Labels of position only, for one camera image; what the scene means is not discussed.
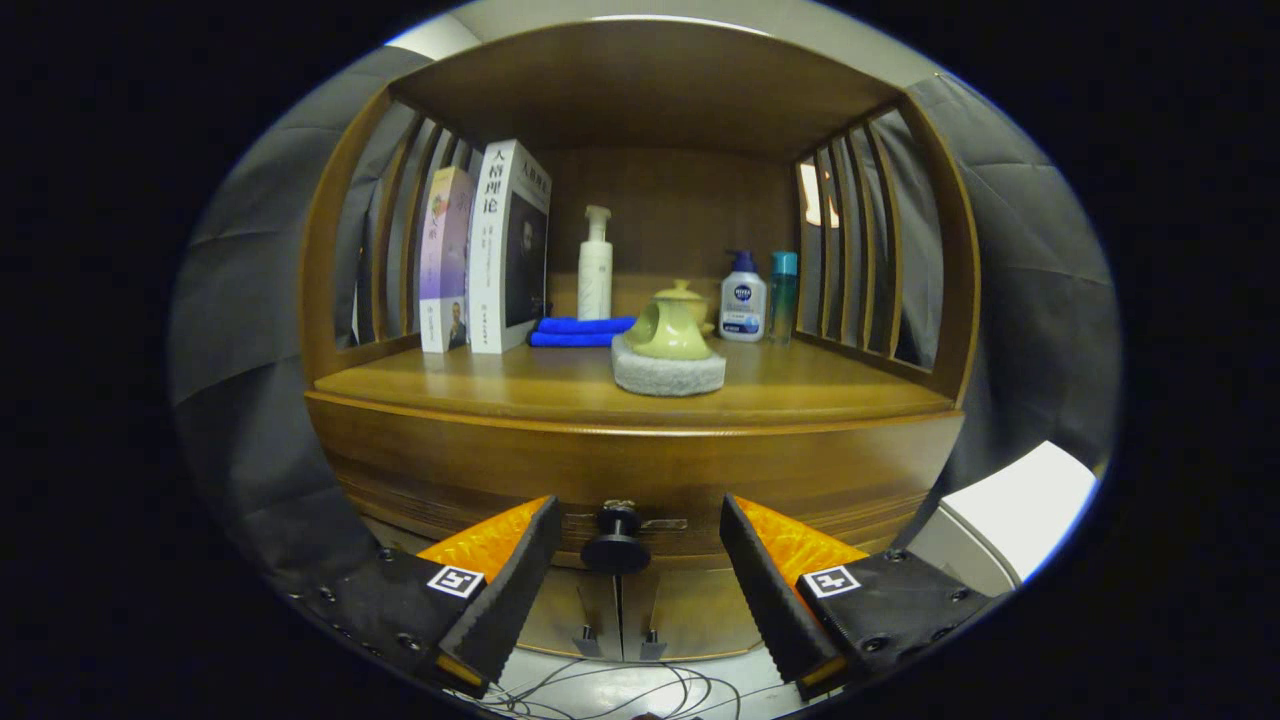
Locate brown wooden cabinet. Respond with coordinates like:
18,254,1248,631
298,18,983,663

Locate black drawer knob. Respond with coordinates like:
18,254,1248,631
580,503,653,576

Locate purple book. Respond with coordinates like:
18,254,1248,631
418,166,477,354

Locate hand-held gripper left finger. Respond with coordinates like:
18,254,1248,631
300,495,564,699

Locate yellow lidded teacup with saucer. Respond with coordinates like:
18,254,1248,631
652,278,717,336

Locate green scrub brush grey pad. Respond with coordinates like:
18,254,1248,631
611,290,728,398

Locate thick white book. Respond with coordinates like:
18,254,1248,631
467,139,553,355

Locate teal bottle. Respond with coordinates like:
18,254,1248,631
767,251,800,346

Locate brown wooden drawer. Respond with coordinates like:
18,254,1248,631
320,430,951,573

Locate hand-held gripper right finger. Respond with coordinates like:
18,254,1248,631
718,493,1001,701

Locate blue folded cloth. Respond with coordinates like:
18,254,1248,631
528,316,639,349

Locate white pump bottle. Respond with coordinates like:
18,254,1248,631
577,205,615,322

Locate white lotion bottle blue cap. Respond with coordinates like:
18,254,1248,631
719,250,768,344

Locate white box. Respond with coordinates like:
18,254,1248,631
905,440,1101,599

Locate black floor cables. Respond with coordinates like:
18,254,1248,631
450,655,791,720

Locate wooden cabinet door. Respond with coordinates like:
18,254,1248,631
515,565,623,661
620,570,773,661

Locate brown wooden countertop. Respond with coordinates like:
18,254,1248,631
305,335,966,436

